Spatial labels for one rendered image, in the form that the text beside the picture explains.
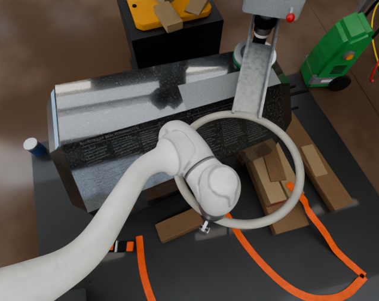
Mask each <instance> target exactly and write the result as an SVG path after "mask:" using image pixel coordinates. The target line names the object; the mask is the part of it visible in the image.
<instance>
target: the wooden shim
mask: <svg viewBox="0 0 379 301"><path fill-rule="evenodd" d="M300 149H301V151H302V153H303V155H304V157H305V159H306V161H307V163H308V165H309V167H310V169H311V171H312V173H313V175H314V177H319V176H323V175H326V174H328V173H327V171H326V169H325V167H324V165H323V163H322V161H321V160H320V158H319V156H318V154H317V152H316V150H315V148H314V146H313V144H312V145H307V146H302V147H300Z"/></svg>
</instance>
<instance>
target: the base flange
mask: <svg viewBox="0 0 379 301"><path fill-rule="evenodd" d="M189 1H190V0H174V1H173V2H171V5H172V7H173V8H174V9H175V11H176V12H177V13H178V15H179V16H180V18H181V19H182V21H183V22H186V21H189V20H194V19H199V18H202V17H207V16H208V15H209V14H210V13H211V5H210V3H208V4H207V5H206V7H205V8H204V10H203V11H202V12H201V14H200V15H199V16H195V15H193V14H190V13H186V12H184V9H185V8H186V6H187V5H188V3H189ZM127 3H128V5H129V8H130V12H131V14H132V17H133V20H134V23H135V25H136V28H137V29H140V30H143V31H144V30H150V29H155V28H158V27H163V25H162V24H161V22H160V21H159V19H158V18H157V16H156V15H155V13H154V5H157V4H159V3H158V2H156V1H155V0H127Z"/></svg>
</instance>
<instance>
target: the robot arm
mask: <svg viewBox="0 0 379 301"><path fill-rule="evenodd" d="M160 172H165V173H166V174H168V175H170V176H183V177H184V179H185V180H186V181H187V183H188V184H189V186H190V188H191V190H192V192H193V193H194V195H195V197H196V200H197V201H198V202H199V209H200V212H201V214H202V216H203V224H201V225H200V227H199V233H200V234H202V235H203V236H206V233H207V234H208V232H209V229H210V225H212V223H213V222H216V221H218V220H221V219H223V218H224V217H225V216H226V215H227V213H229V212H230V211H231V210H232V209H233V208H234V206H235V205H236V204H237V201H238V200H239V196H240V191H241V182H240V178H239V175H238V174H237V173H236V171H235V170H234V169H232V168H231V167H229V166H227V165H224V164H221V163H220V162H219V161H218V160H217V158H216V157H215V156H214V154H213V153H212V151H211V149H210V147H209V146H208V144H207V143H206V142H205V141H204V139H203V138H202V137H201V136H200V135H199V133H198V132H196V131H195V129H193V128H192V127H191V126H190V125H188V124H187V123H185V122H183V121H180V120H175V121H169V122H167V123H166V124H164V125H163V126H162V128H161V129H160V132H159V135H158V143H157V146H156V148H155V149H153V150H151V151H149V152H147V153H146V154H144V155H142V156H141V157H139V158H138V159H137V160H136V161H135V162H134V163H133V164H132V165H131V166H130V167H129V168H128V169H127V170H126V172H125V173H124V174H123V176H122V178H120V180H119V182H118V183H117V184H116V186H115V187H114V189H113V190H112V192H111V193H110V194H109V196H108V197H107V199H106V200H105V202H104V203H103V205H102V206H101V207H100V209H99V211H98V212H97V213H96V215H95V216H94V217H93V219H92V221H91V222H90V223H89V224H88V226H87V227H86V228H85V229H84V230H83V232H82V233H81V234H80V235H79V236H78V237H77V238H75V239H74V240H73V241H72V242H71V243H69V244H68V245H66V246H65V247H63V248H61V249H59V250H57V251H54V252H52V253H49V254H46V255H43V256H40V257H36V258H34V259H30V260H26V261H24V262H20V263H16V264H13V265H9V266H4V267H2V268H0V301H55V300H56V299H57V298H58V297H60V296H61V295H63V294H64V293H65V292H67V291H68V290H70V289H71V288H72V287H73V286H75V285H76V284H78V283H79V282H80V281H81V280H82V279H84V278H85V277H86V276H87V275H88V274H89V273H90V272H91V271H92V270H93V269H94V268H95V267H96V266H97V265H98V264H99V263H100V262H101V261H102V259H103V258H104V257H105V256H106V254H107V253H108V251H109V250H110V248H111V247H112V245H113V244H114V242H115V240H116V239H117V236H118V235H119V233H120V231H121V229H122V227H123V225H124V224H125V222H126V220H127V218H128V216H129V214H130V212H131V210H132V208H133V206H134V204H135V202H136V200H137V198H138V196H139V194H140V193H141V191H142V189H143V187H144V185H145V183H146V182H147V180H148V179H149V178H150V177H151V176H152V175H154V174H156V173H160Z"/></svg>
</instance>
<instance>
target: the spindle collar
mask: <svg viewBox="0 0 379 301"><path fill-rule="evenodd" d="M254 22H255V27H254V31H255V33H256V34H257V35H260V36H267V35H269V34H270V33H271V31H272V28H273V27H274V26H275V25H276V22H277V18H275V17H268V16H261V15H257V14H256V15H255V21H254Z"/></svg>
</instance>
